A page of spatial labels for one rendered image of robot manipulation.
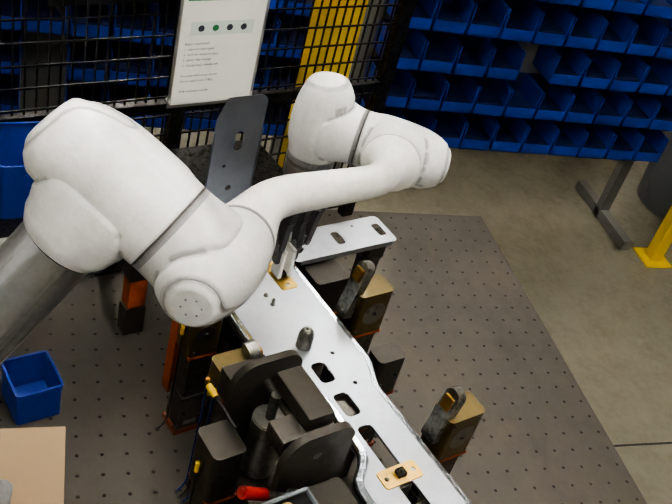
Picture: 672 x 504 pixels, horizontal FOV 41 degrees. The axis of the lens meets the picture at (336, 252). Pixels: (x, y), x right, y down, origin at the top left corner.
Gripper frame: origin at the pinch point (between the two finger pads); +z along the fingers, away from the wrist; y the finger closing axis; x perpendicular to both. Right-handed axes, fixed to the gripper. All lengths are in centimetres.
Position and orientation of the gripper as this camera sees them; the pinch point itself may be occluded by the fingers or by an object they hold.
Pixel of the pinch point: (284, 260)
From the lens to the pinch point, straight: 180.5
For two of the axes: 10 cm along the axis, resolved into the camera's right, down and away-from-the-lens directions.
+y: 8.2, -1.8, 5.4
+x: -5.2, -6.2, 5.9
